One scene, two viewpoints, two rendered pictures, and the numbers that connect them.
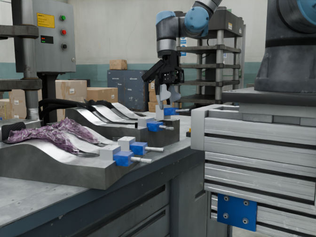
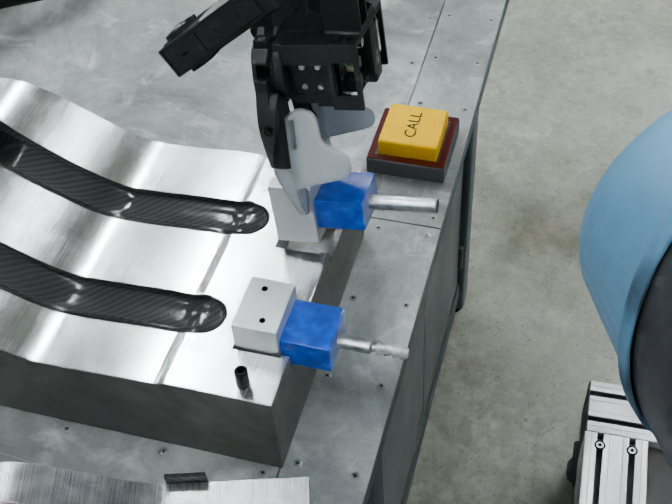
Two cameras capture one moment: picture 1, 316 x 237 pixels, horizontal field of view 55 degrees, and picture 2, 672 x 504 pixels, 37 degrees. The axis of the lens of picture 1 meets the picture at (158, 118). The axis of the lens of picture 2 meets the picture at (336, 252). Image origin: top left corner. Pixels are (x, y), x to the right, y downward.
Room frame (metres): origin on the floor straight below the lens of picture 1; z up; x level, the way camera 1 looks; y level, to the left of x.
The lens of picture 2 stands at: (0.55, 0.12, 1.51)
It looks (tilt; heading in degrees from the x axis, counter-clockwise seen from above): 48 degrees down; 345
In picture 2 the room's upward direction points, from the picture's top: 4 degrees counter-clockwise
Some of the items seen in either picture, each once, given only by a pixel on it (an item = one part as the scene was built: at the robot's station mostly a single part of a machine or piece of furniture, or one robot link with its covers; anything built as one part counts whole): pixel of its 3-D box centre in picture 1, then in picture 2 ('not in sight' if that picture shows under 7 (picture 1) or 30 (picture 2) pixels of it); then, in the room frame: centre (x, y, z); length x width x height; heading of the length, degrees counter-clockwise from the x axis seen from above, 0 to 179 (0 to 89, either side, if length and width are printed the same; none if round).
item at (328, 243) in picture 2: (163, 126); (311, 243); (1.13, -0.02, 0.87); 0.05 x 0.05 x 0.04; 56
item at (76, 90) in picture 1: (49, 107); not in sight; (5.13, 1.87, 0.47); 1.22 x 0.80 x 0.94; 65
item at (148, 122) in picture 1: (157, 126); (325, 337); (1.01, 0.00, 0.89); 0.13 x 0.05 x 0.05; 56
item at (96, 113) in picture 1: (112, 111); (46, 214); (1.20, 0.18, 0.92); 0.35 x 0.16 x 0.09; 56
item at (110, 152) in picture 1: (127, 158); not in sight; (0.75, 0.08, 0.86); 0.13 x 0.05 x 0.05; 73
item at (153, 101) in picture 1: (164, 96); not in sight; (7.93, -0.18, 0.42); 0.86 x 0.33 x 0.83; 61
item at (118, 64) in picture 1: (118, 64); not in sight; (8.52, 1.11, 1.26); 0.42 x 0.33 x 0.29; 61
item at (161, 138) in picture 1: (111, 122); (50, 242); (1.22, 0.19, 0.87); 0.50 x 0.26 x 0.14; 56
